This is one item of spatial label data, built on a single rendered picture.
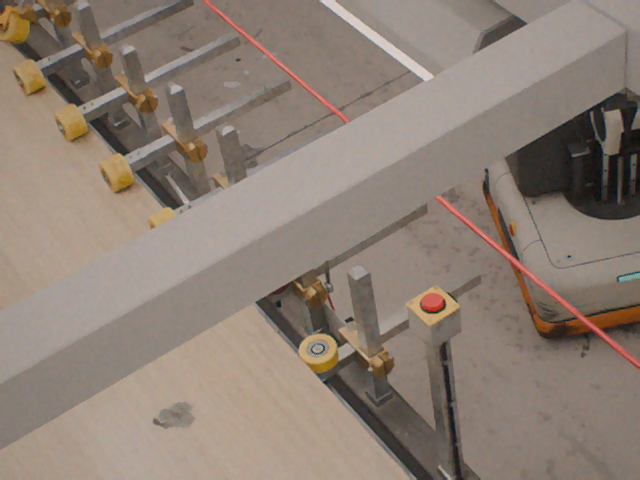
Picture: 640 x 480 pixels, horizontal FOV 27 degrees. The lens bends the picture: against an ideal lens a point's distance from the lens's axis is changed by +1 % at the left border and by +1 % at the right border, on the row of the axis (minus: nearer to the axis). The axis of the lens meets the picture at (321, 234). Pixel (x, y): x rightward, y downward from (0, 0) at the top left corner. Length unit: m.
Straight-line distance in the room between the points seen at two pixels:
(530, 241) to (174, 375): 1.37
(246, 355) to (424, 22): 1.79
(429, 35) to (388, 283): 3.07
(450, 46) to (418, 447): 1.87
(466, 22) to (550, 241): 2.79
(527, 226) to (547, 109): 2.99
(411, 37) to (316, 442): 1.63
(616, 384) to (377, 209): 3.04
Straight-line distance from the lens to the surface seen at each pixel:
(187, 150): 3.19
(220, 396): 2.72
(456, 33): 1.03
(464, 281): 2.91
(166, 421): 2.70
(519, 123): 0.84
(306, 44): 5.08
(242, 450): 2.63
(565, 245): 3.78
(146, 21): 3.67
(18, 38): 3.80
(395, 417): 2.88
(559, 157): 3.81
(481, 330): 3.94
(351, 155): 0.79
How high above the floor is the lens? 2.98
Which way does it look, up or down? 44 degrees down
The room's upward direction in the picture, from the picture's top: 11 degrees counter-clockwise
